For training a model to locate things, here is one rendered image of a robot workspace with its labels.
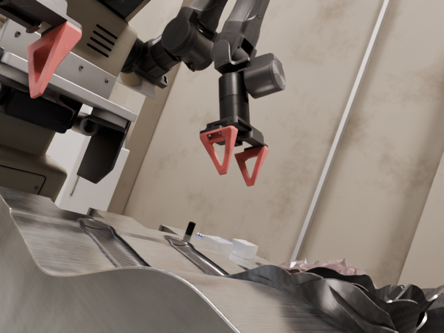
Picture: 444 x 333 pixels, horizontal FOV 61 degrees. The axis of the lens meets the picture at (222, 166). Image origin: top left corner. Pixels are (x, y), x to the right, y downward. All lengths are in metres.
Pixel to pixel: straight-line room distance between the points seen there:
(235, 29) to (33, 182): 0.48
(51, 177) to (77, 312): 0.61
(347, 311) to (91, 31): 0.71
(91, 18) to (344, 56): 3.08
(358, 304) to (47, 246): 0.22
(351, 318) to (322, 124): 3.32
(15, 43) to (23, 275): 0.48
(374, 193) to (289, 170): 0.76
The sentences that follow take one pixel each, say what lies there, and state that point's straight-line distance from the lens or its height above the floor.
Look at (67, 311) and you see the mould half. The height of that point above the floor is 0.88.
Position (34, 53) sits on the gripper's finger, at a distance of 0.45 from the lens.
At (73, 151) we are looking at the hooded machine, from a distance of 4.00.
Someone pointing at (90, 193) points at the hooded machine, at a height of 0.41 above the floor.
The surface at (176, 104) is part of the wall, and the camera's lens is 4.51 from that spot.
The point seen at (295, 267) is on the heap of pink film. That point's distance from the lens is 0.57.
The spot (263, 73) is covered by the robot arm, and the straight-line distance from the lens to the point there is 0.68.
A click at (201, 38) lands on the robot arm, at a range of 0.84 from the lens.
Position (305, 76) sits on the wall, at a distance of 3.74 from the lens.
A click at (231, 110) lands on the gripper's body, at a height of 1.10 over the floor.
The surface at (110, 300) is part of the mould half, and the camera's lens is 0.19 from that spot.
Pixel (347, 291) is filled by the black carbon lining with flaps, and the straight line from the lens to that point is 0.18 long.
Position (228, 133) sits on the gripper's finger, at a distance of 0.62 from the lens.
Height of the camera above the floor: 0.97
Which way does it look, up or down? 3 degrees up
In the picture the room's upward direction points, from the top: 21 degrees clockwise
